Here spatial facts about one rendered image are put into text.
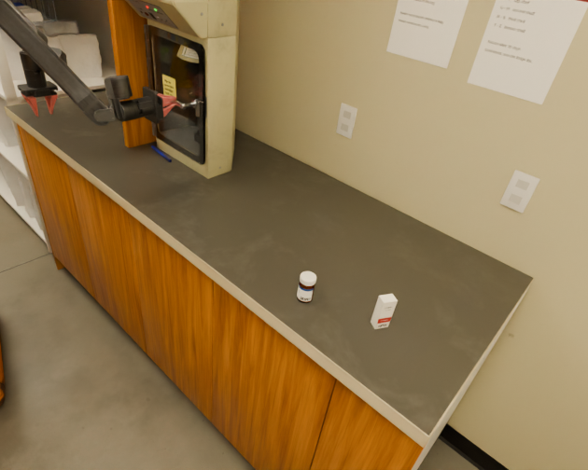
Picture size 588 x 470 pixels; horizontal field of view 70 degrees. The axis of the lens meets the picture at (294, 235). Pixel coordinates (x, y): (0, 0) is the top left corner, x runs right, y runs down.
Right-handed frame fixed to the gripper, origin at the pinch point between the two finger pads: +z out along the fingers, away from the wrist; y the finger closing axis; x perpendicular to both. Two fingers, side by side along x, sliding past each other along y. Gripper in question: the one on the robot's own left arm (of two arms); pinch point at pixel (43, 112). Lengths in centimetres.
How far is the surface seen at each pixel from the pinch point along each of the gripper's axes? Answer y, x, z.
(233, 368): 7, -93, 55
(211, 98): 35, -46, -13
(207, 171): 33, -46, 12
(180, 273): 7, -66, 32
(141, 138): 30.0, -9.1, 12.9
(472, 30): 77, -106, -44
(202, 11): 31, -46, -39
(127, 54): 27.8, -9.2, -18.7
